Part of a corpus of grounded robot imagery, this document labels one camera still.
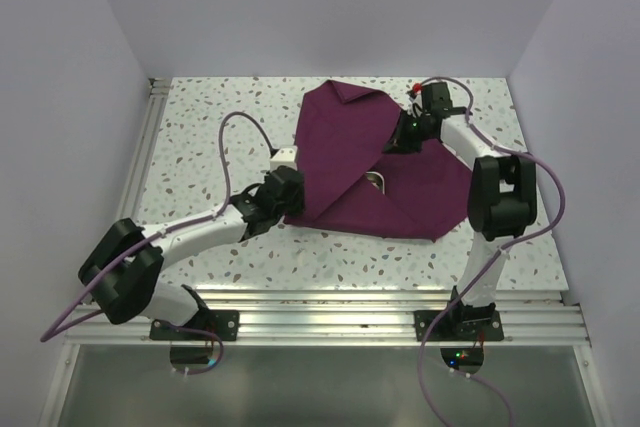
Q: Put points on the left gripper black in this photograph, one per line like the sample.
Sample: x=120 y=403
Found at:
x=297 y=207

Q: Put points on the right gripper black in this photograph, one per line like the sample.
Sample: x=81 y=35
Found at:
x=400 y=142

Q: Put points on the steel instrument tray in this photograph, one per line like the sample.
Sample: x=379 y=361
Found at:
x=377 y=180

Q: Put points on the purple cloth mat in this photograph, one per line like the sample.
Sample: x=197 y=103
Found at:
x=341 y=131

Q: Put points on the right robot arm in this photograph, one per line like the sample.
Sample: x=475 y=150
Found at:
x=502 y=204

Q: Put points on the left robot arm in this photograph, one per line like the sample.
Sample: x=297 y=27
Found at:
x=122 y=274

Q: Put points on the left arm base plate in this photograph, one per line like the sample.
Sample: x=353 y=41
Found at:
x=223 y=323

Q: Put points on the aluminium frame rails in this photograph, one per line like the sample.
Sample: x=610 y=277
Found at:
x=326 y=329

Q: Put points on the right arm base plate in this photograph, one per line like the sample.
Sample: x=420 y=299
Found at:
x=475 y=325

